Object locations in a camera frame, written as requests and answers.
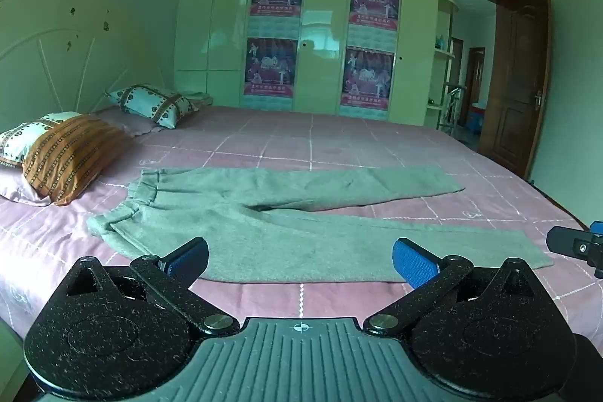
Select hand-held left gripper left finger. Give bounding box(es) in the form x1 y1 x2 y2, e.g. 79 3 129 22
60 236 240 339

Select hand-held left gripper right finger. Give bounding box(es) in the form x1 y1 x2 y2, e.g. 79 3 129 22
363 237 543 338

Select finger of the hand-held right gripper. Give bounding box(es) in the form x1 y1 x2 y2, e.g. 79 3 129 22
546 220 603 280

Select grey pants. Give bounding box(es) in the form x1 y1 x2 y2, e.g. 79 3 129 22
87 167 555 285

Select bed with pink checked sheet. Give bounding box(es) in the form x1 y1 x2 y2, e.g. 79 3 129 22
0 104 603 339

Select orange striped pillow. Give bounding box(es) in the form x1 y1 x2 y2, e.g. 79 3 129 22
23 115 135 206

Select folded pale cloth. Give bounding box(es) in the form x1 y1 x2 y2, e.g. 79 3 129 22
173 90 214 106

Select brown wooden door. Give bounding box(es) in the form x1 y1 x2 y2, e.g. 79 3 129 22
478 0 552 179

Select pink pillow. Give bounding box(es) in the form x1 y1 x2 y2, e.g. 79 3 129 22
0 168 54 208

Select cream corner shelf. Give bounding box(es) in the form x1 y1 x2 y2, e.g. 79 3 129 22
425 0 461 130

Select cream headboard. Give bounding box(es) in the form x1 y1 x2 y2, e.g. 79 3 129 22
0 0 167 133

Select cream wardrobe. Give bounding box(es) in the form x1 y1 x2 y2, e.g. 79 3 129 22
173 0 543 130

